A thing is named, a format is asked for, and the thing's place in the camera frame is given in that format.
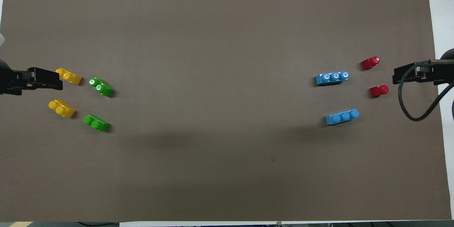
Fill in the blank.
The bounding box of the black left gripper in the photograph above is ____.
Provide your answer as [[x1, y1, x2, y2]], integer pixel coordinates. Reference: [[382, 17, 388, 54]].
[[0, 60, 64, 96]]

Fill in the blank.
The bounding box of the yellow two-stud toy brick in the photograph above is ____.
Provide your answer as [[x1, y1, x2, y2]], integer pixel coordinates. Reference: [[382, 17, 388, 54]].
[[55, 67, 83, 85], [48, 99, 76, 118]]

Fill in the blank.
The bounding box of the green two-stud toy brick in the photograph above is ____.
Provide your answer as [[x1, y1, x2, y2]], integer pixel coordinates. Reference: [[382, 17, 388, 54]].
[[83, 114, 110, 132], [88, 77, 114, 97]]

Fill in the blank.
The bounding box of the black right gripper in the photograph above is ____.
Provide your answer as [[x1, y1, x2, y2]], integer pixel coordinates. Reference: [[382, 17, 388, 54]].
[[392, 60, 454, 86]]

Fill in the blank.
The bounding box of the brown table mat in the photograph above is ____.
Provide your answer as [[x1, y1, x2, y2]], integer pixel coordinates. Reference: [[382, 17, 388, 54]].
[[0, 0, 453, 222]]

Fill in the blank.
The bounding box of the blue three-stud toy brick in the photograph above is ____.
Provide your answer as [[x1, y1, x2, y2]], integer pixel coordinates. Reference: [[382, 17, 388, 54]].
[[315, 71, 350, 86], [325, 109, 360, 126]]

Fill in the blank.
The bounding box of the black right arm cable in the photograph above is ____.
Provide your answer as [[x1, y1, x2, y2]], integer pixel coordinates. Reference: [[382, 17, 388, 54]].
[[398, 60, 454, 122]]

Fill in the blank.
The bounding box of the thin black cable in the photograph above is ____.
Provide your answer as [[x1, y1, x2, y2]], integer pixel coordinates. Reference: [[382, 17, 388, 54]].
[[77, 222, 120, 227]]

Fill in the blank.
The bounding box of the red one-stud toy brick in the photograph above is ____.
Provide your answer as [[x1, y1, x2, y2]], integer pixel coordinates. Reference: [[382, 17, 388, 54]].
[[361, 56, 380, 71], [370, 85, 389, 98]]

